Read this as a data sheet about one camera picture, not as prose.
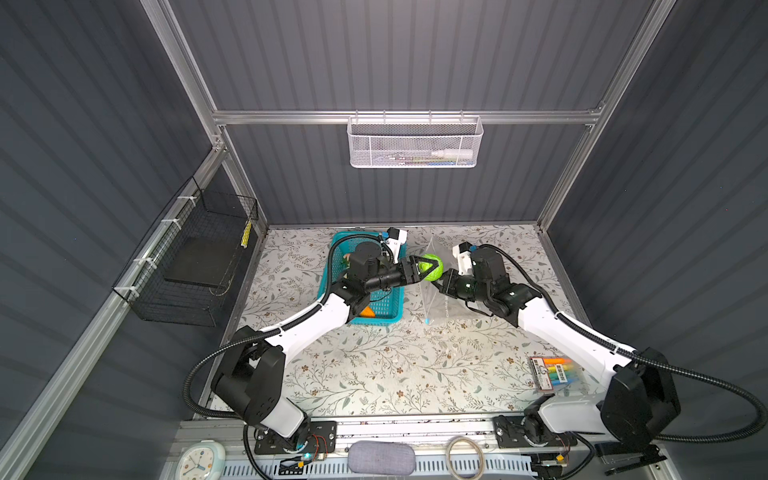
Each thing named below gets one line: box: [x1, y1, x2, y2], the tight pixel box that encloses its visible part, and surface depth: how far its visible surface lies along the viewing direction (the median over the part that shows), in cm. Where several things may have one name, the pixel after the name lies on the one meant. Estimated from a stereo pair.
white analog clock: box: [175, 440, 226, 480], surface depth 70 cm
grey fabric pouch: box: [347, 440, 416, 475], surface depth 70 cm
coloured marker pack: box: [530, 356, 580, 392], surface depth 83 cm
